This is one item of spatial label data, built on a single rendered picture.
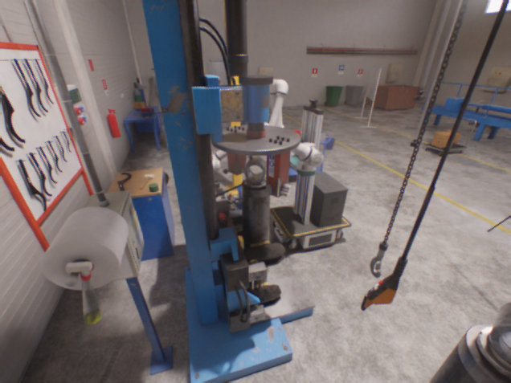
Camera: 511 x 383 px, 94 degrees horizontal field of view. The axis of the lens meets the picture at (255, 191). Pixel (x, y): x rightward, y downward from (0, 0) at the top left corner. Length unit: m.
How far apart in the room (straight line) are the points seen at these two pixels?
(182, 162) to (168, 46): 0.59
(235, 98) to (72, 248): 1.03
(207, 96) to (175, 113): 0.27
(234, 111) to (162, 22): 0.52
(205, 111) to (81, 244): 0.75
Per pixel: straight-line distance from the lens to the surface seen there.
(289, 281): 2.78
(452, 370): 1.20
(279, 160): 1.44
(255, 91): 1.46
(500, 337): 1.07
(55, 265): 1.21
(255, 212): 1.72
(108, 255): 1.14
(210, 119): 1.23
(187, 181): 1.54
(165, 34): 1.40
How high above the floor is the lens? 2.26
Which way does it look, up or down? 29 degrees down
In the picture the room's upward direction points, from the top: straight up
